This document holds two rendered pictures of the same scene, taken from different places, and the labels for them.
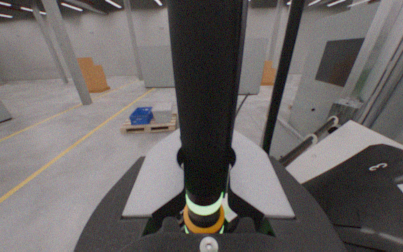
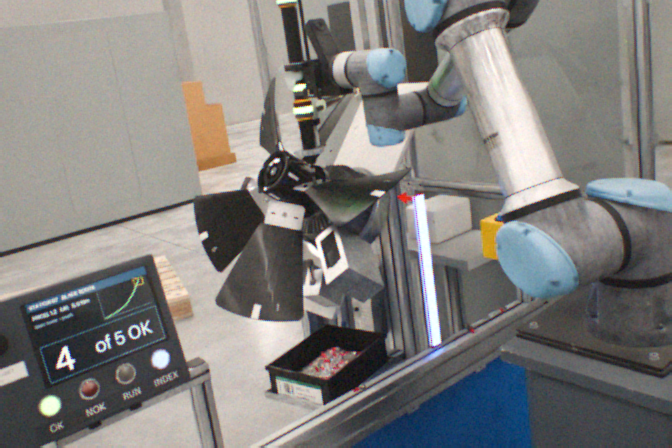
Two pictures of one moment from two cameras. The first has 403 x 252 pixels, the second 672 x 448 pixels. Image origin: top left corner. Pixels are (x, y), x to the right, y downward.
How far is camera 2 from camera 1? 1.51 m
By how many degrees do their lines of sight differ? 38
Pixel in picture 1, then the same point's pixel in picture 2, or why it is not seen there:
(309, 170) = (357, 139)
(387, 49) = (370, 20)
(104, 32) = not seen: outside the picture
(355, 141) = not seen: hidden behind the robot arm
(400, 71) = (395, 37)
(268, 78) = (206, 140)
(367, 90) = not seen: hidden behind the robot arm
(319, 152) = (358, 122)
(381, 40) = (362, 13)
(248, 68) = (133, 117)
